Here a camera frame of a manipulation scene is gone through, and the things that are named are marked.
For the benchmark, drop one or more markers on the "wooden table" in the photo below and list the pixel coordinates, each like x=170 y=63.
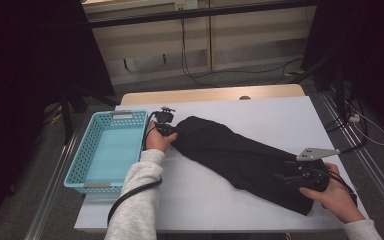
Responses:
x=196 y=95

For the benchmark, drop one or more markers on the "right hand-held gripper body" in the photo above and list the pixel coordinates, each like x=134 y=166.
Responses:
x=311 y=176

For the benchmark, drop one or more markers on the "black shorts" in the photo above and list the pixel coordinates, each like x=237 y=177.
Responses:
x=233 y=153

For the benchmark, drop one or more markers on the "person's left hand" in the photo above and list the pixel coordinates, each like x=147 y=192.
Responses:
x=155 y=140

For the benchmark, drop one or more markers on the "person's right hand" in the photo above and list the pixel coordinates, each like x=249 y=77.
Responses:
x=336 y=200

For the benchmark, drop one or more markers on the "white wall outlet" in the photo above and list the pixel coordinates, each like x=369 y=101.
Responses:
x=186 y=4

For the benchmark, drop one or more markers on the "dark table grommet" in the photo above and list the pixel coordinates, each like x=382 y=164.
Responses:
x=245 y=98

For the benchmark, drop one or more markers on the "black horizontal bar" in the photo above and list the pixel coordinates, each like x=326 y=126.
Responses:
x=196 y=13

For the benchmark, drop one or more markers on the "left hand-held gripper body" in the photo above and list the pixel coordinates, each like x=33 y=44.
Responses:
x=165 y=118

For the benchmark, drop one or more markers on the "short metal floor rail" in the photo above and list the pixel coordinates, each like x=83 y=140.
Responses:
x=48 y=196

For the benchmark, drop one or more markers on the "black tripod stand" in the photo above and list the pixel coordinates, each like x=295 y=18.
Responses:
x=67 y=123

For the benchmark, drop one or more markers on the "long metal floor rail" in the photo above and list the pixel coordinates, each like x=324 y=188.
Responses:
x=373 y=173

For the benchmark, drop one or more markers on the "wide black curtain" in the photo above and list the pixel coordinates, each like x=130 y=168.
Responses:
x=20 y=66

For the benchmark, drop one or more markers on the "light blue plastic basket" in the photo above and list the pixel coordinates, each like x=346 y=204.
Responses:
x=80 y=160

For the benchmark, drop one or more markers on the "white table cover sheet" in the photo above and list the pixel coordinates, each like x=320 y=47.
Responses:
x=313 y=123

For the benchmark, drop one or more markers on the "white plug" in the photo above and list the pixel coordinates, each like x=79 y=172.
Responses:
x=355 y=118

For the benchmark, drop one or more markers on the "narrow black curtain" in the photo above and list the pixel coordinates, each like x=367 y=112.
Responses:
x=373 y=40

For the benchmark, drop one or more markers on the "beige wooden cabinet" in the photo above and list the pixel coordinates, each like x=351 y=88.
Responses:
x=253 y=36

